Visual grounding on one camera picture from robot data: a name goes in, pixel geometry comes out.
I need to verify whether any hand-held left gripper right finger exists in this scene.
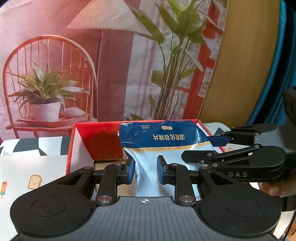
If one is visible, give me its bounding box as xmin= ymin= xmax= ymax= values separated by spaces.
xmin=156 ymin=155 xmax=234 ymax=207

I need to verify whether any red strawberry print box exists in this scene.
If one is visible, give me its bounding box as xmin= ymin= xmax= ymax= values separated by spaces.
xmin=66 ymin=119 xmax=229 ymax=176

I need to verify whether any printed wall cloth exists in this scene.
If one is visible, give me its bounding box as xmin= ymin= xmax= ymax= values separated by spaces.
xmin=0 ymin=0 xmax=230 ymax=140

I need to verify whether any person's right hand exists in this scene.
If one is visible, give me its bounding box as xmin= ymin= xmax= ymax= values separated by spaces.
xmin=257 ymin=181 xmax=282 ymax=198

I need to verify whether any blue curtain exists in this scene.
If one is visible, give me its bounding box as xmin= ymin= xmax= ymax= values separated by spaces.
xmin=245 ymin=0 xmax=296 ymax=127

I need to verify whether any blue white cotton pad packet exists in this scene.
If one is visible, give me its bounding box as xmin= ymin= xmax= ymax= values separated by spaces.
xmin=118 ymin=120 xmax=216 ymax=202

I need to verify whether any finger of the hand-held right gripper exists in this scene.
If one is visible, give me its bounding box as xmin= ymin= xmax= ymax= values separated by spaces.
xmin=206 ymin=123 xmax=278 ymax=149
xmin=181 ymin=145 xmax=286 ymax=173

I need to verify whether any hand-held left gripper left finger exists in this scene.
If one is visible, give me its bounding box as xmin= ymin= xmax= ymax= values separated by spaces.
xmin=56 ymin=159 xmax=136 ymax=206

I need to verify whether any tan cardboard piece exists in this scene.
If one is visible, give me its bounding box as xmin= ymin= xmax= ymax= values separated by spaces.
xmin=93 ymin=159 xmax=130 ymax=198

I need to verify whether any wooden panel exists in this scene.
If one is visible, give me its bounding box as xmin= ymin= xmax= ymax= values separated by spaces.
xmin=199 ymin=0 xmax=282 ymax=127

